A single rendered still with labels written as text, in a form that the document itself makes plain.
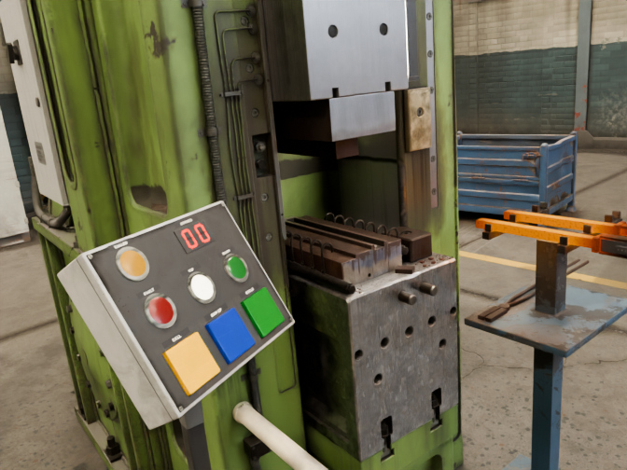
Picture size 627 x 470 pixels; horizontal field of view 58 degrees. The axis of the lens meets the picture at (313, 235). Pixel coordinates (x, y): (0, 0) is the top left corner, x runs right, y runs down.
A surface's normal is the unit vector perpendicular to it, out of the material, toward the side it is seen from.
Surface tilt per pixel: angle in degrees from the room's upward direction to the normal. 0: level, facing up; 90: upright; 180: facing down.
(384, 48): 90
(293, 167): 90
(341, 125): 90
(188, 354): 60
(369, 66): 90
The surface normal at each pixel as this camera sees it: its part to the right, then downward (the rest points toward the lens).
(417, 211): 0.59, 0.18
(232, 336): 0.72, -0.43
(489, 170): -0.66, 0.25
